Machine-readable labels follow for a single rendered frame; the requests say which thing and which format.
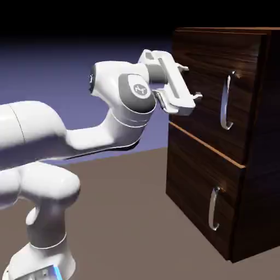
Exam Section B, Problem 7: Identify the curved silver door handle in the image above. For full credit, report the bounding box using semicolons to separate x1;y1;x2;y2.
208;186;225;232
220;70;241;131

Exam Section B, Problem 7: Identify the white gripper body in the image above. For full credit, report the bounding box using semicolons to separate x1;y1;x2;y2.
150;50;196;116

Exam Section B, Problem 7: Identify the dark wood cabinet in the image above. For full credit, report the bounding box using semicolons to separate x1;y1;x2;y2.
165;27;280;264

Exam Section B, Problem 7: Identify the dark wood cabinet door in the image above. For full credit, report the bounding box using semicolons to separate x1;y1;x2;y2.
165;122;246;261
169;30;267;166

